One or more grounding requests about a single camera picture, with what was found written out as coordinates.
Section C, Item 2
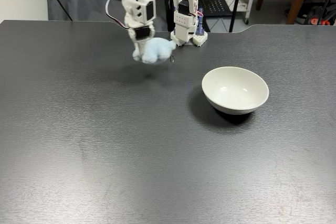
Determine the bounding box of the skyblue plush doll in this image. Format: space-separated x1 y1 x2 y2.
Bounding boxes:
132 37 177 65

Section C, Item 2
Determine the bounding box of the white bowl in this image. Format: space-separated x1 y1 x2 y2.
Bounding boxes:
201 67 270 115

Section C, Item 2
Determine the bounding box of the black metal rack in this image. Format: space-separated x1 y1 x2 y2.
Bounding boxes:
161 0 245 34

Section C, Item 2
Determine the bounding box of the black red vacuum cleaner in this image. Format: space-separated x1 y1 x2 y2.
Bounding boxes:
285 0 336 26

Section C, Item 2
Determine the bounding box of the red white gripper cable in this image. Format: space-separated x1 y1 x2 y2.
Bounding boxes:
105 0 131 30

